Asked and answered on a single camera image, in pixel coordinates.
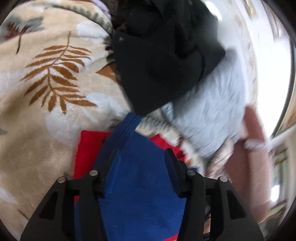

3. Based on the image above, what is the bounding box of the red and blue kids sweater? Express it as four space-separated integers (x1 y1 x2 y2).
74 113 185 240

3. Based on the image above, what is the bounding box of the black clothing pile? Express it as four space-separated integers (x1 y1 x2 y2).
112 1 225 116

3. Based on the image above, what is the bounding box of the right hand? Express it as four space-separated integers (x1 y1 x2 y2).
203 218 211 235

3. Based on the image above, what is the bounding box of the striped floral beige pillow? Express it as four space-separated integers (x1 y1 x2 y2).
205 138 234 180

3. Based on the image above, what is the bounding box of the pink upholstered headboard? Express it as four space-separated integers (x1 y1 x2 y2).
225 105 273 223

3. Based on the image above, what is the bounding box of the light grey quilted pillow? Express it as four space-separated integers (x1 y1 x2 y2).
161 49 245 160

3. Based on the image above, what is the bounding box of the leaf pattern plush blanket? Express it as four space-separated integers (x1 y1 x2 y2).
1 1 130 240

